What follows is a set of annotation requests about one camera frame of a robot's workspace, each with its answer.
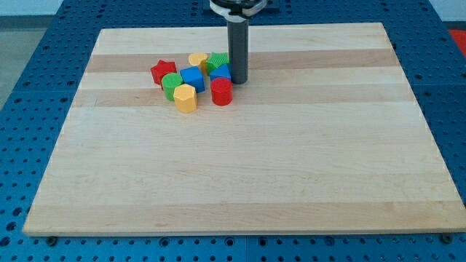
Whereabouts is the green star block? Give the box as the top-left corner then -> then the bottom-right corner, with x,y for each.
206,52 -> 229,75

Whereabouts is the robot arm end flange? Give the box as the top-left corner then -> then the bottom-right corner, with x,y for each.
209,0 -> 268,21

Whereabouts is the red star block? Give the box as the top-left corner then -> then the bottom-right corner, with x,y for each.
150,60 -> 177,86

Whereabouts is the red cylinder block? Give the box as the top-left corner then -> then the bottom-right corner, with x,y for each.
210,77 -> 233,106

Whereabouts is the yellow hexagon block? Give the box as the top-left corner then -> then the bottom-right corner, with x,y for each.
173,84 -> 197,113

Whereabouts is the blue triangle block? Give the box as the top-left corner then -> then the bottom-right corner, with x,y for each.
209,64 -> 232,82

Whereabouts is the blue cube block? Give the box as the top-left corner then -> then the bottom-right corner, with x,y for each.
180,66 -> 205,93

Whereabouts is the yellow heart block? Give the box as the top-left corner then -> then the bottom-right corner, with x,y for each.
188,52 -> 208,76

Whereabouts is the green cylinder block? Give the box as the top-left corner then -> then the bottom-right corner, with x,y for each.
161,73 -> 183,101

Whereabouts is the light wooden board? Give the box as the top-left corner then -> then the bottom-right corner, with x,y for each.
23,23 -> 465,237

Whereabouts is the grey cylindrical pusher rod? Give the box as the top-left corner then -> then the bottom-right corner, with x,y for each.
227,20 -> 249,84

